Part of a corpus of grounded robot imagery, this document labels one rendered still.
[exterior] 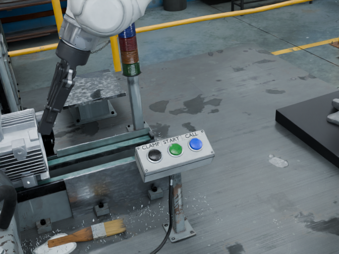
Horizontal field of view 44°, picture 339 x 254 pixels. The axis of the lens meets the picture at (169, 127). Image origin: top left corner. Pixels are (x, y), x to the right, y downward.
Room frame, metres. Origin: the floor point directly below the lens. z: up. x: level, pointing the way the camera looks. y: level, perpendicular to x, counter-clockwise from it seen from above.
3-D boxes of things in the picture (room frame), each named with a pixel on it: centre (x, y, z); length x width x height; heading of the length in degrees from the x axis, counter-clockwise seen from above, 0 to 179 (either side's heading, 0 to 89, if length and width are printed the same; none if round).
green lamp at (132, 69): (1.34, 0.11, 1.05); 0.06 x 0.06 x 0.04
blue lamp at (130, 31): (1.34, 0.11, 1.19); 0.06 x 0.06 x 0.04
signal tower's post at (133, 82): (1.34, 0.11, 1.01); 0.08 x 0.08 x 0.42; 19
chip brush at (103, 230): (0.81, 0.24, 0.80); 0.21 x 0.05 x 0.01; 104
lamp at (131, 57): (1.34, 0.11, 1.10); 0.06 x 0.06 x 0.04
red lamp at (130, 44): (1.34, 0.11, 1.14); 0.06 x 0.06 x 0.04
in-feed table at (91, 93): (1.52, 0.31, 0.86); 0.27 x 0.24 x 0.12; 19
